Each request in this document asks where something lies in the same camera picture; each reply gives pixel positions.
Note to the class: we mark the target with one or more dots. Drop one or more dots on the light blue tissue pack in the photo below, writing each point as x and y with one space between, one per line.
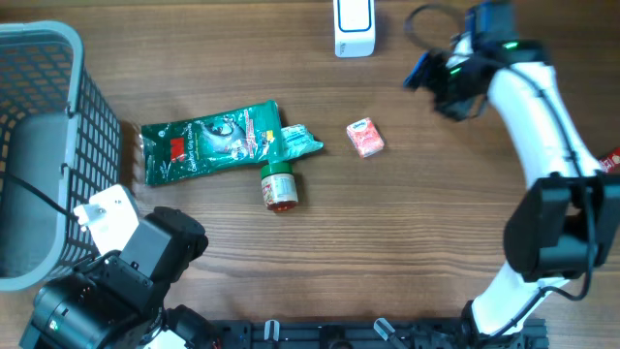
297 141

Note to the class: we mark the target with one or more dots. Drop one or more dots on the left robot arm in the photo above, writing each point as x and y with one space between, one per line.
117 299

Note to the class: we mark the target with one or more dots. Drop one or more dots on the pink white tissue pack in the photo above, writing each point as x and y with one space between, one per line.
365 137

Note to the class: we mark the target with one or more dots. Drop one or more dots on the small jar green lid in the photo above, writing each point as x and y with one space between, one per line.
278 186

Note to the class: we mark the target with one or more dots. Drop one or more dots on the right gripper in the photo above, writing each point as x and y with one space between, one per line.
433 67

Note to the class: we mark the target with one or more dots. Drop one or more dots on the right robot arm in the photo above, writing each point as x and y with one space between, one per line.
565 225

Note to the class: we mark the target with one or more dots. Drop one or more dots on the white barcode scanner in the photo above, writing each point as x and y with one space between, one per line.
354 25

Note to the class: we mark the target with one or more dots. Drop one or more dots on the grey plastic shopping basket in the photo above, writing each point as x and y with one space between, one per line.
60 144

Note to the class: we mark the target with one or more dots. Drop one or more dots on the red snack sachet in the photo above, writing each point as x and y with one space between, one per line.
610 162

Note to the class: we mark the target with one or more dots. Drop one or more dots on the green snack bag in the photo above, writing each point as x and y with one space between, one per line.
202 146

